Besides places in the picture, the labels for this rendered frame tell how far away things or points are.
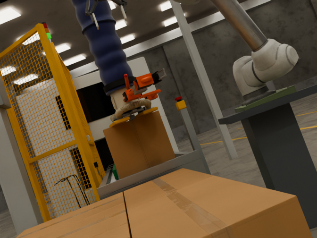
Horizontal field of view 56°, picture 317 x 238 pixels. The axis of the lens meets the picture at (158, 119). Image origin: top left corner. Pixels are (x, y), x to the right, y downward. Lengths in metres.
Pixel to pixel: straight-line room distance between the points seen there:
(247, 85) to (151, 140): 0.71
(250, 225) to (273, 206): 0.07
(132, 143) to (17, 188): 1.14
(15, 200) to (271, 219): 2.27
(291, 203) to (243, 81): 1.18
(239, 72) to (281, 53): 0.28
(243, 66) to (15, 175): 1.95
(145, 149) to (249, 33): 0.97
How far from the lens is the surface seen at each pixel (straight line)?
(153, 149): 2.01
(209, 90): 5.09
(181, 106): 2.56
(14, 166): 2.73
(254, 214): 0.74
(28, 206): 2.73
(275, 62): 1.73
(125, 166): 2.00
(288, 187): 1.88
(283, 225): 0.78
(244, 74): 1.85
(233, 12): 1.69
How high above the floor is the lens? 0.78
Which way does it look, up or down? 3 degrees up
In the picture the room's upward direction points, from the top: 20 degrees counter-clockwise
